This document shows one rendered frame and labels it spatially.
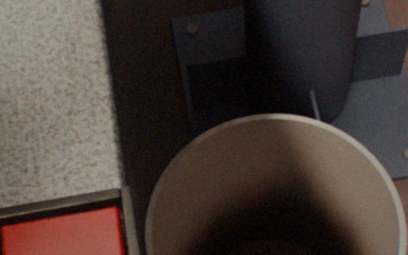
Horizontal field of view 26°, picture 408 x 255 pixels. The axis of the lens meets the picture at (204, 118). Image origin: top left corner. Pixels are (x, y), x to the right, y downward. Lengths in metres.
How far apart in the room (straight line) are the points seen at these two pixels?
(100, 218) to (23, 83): 0.10
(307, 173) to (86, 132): 0.75
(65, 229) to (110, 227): 0.02
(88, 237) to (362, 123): 1.10
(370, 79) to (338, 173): 0.41
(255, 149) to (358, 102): 0.41
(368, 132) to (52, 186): 1.07
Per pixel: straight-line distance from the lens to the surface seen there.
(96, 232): 0.45
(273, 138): 1.15
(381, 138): 1.51
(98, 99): 0.50
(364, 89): 1.55
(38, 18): 0.54
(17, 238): 0.46
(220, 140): 1.12
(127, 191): 0.46
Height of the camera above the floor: 1.34
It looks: 61 degrees down
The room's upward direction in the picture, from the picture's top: 7 degrees counter-clockwise
